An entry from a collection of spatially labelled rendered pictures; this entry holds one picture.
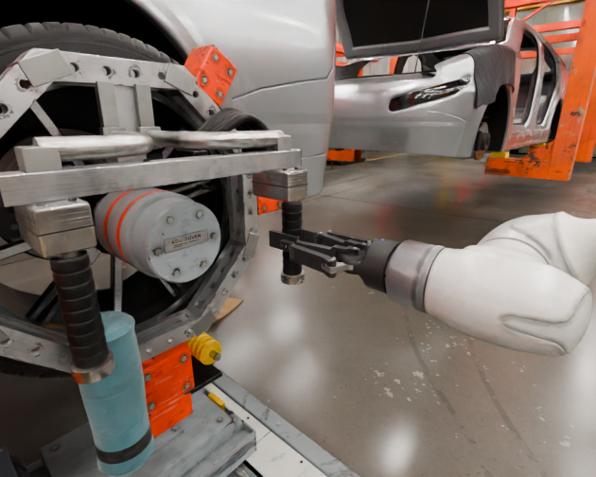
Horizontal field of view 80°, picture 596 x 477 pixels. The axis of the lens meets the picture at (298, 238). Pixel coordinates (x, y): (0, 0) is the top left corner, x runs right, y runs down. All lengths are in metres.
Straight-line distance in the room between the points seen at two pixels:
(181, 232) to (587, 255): 0.54
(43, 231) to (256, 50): 0.90
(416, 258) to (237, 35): 0.86
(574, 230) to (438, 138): 2.46
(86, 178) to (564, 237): 0.57
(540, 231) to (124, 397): 0.63
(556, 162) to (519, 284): 3.50
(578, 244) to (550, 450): 1.11
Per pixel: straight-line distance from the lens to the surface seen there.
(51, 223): 0.42
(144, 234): 0.55
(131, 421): 0.68
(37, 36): 0.73
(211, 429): 1.13
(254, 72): 1.17
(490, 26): 3.84
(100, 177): 0.45
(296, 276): 0.64
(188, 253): 0.58
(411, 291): 0.47
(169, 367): 0.82
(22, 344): 0.70
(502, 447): 1.53
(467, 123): 3.08
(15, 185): 0.44
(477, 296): 0.44
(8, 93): 0.63
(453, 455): 1.44
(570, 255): 0.56
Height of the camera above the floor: 1.03
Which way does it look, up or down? 18 degrees down
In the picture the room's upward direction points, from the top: straight up
